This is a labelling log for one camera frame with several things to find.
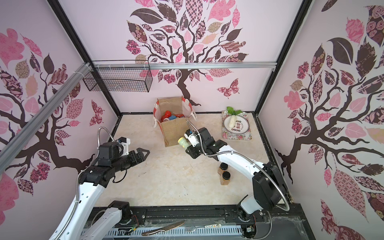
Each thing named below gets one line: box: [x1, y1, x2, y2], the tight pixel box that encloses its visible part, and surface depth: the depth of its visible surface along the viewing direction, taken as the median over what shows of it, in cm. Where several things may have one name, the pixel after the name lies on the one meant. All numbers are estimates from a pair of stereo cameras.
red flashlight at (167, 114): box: [160, 110, 172, 123], surface depth 108 cm
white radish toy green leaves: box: [226, 106, 243, 128], surface depth 119 cm
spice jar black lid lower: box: [222, 171, 231, 180], surface depth 79 cm
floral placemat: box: [221, 110, 238, 140], surface depth 109 cm
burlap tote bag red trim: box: [152, 96, 198, 147], surface depth 100 cm
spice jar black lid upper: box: [220, 162, 229, 170], surface depth 82 cm
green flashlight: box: [178, 137, 190, 149], surface depth 85 cm
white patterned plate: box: [223, 115, 250, 135], surface depth 112 cm
